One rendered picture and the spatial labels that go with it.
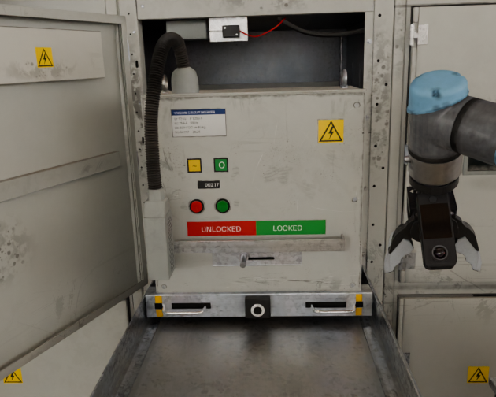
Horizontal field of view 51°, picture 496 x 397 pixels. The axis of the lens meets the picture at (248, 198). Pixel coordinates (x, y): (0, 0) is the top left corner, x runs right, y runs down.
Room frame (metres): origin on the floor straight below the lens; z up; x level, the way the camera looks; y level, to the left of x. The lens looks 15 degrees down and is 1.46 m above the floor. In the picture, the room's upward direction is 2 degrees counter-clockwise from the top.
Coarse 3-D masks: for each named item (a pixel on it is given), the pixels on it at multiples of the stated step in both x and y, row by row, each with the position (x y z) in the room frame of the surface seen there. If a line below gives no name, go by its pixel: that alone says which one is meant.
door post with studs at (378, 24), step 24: (384, 0) 1.38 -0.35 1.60; (384, 24) 1.38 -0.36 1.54; (384, 48) 1.38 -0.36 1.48; (384, 72) 1.38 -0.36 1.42; (384, 96) 1.38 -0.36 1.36; (384, 120) 1.38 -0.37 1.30; (384, 144) 1.38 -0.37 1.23; (384, 168) 1.38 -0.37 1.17; (384, 192) 1.38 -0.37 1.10; (384, 216) 1.38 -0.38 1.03
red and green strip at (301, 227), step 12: (192, 228) 1.16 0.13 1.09; (204, 228) 1.16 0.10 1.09; (216, 228) 1.16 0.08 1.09; (228, 228) 1.16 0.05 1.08; (240, 228) 1.15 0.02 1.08; (252, 228) 1.15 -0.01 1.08; (264, 228) 1.15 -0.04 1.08; (276, 228) 1.15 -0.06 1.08; (288, 228) 1.15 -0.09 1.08; (300, 228) 1.15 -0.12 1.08; (312, 228) 1.15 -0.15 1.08; (324, 228) 1.14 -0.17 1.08
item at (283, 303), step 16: (368, 288) 1.15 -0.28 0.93; (160, 304) 1.15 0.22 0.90; (176, 304) 1.15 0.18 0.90; (192, 304) 1.15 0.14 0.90; (208, 304) 1.15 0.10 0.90; (224, 304) 1.14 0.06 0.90; (240, 304) 1.14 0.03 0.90; (272, 304) 1.14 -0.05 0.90; (288, 304) 1.14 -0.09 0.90; (304, 304) 1.13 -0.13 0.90; (320, 304) 1.13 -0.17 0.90; (336, 304) 1.13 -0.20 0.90; (368, 304) 1.13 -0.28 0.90
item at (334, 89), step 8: (256, 88) 1.36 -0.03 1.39; (264, 88) 1.35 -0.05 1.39; (272, 88) 1.34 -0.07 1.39; (280, 88) 1.33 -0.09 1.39; (288, 88) 1.32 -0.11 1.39; (296, 88) 1.31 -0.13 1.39; (304, 88) 1.30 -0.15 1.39; (312, 88) 1.29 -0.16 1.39; (320, 88) 1.27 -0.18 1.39; (328, 88) 1.26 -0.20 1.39; (336, 88) 1.25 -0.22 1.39; (344, 88) 1.24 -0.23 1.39; (352, 88) 1.23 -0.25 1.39; (144, 96) 1.16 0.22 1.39; (160, 96) 1.16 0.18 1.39; (168, 96) 1.16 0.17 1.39; (176, 96) 1.16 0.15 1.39; (184, 96) 1.16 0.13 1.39; (192, 96) 1.16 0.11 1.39; (200, 96) 1.16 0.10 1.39; (360, 280) 1.14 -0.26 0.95; (360, 288) 1.14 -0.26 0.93
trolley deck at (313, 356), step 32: (192, 320) 1.17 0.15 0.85; (224, 320) 1.17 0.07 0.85; (256, 320) 1.16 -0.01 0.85; (288, 320) 1.16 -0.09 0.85; (320, 320) 1.15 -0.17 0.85; (352, 320) 1.15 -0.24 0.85; (160, 352) 1.03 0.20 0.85; (192, 352) 1.02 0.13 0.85; (224, 352) 1.02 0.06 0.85; (256, 352) 1.01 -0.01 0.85; (288, 352) 1.01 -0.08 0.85; (320, 352) 1.01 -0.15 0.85; (352, 352) 1.00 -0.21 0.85; (160, 384) 0.91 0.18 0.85; (192, 384) 0.90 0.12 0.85; (224, 384) 0.90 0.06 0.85; (256, 384) 0.90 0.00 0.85; (288, 384) 0.89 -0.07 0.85; (320, 384) 0.89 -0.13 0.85; (352, 384) 0.89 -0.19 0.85; (416, 384) 0.88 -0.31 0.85
